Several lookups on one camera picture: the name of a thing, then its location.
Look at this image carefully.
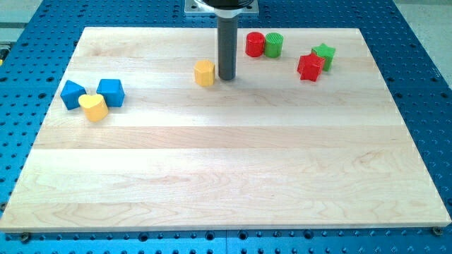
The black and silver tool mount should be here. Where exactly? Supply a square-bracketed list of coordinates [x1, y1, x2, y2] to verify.
[203, 0, 254, 18]

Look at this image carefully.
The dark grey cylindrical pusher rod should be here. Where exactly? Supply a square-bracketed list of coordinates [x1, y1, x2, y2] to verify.
[217, 16, 238, 80]

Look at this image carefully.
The yellow hexagon block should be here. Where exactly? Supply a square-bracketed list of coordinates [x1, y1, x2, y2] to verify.
[194, 60, 215, 87]

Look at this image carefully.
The blue cube block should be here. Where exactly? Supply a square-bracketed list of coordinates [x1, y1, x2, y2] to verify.
[96, 79, 125, 107]

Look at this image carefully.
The red cylinder block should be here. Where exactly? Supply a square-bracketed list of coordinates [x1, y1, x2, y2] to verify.
[245, 32, 266, 57]

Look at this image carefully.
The green cylinder block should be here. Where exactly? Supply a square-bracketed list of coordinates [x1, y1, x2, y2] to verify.
[264, 32, 284, 58]

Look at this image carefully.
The red star block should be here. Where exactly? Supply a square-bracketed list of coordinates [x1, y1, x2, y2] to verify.
[297, 53, 326, 82]

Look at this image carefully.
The green star block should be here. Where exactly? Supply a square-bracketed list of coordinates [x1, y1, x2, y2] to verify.
[311, 43, 335, 71]

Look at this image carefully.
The light wooden board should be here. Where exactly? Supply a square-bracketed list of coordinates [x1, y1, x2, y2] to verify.
[1, 27, 451, 233]

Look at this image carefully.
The yellow heart block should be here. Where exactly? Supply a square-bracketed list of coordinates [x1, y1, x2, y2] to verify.
[78, 94, 109, 122]

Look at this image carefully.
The blue triangular prism block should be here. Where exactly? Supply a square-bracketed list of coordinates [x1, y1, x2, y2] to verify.
[60, 80, 86, 110]

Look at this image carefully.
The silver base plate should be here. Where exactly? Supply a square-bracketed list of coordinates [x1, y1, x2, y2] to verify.
[182, 0, 259, 17]

